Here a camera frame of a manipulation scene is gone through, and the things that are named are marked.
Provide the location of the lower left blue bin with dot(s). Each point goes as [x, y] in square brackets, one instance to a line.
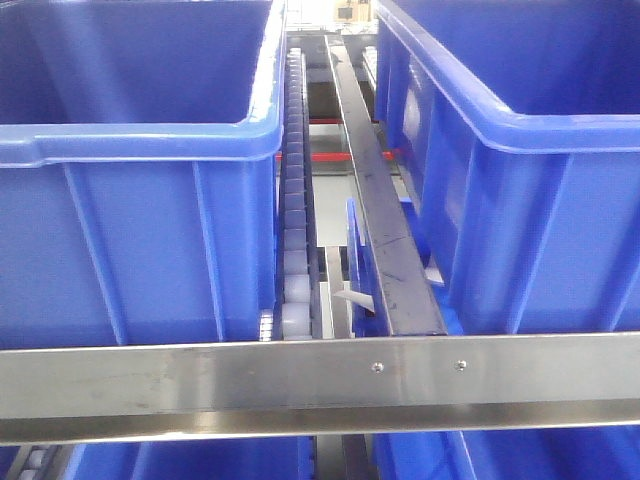
[250, 458]

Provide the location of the blue bin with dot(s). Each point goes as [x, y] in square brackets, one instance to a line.
[250, 458]
[565, 453]
[138, 146]
[517, 127]

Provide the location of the steel divider rail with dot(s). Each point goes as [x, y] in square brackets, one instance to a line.
[406, 297]

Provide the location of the upper right blue bin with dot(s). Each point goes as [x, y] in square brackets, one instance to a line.
[517, 127]

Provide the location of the white roller track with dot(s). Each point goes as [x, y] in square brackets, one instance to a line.
[296, 298]

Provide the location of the lower right blue bin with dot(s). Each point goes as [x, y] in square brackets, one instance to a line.
[565, 453]

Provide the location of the steel shelf front rail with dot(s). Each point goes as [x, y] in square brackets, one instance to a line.
[224, 390]

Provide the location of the upper left blue bin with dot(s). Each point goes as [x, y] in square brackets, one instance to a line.
[138, 146]

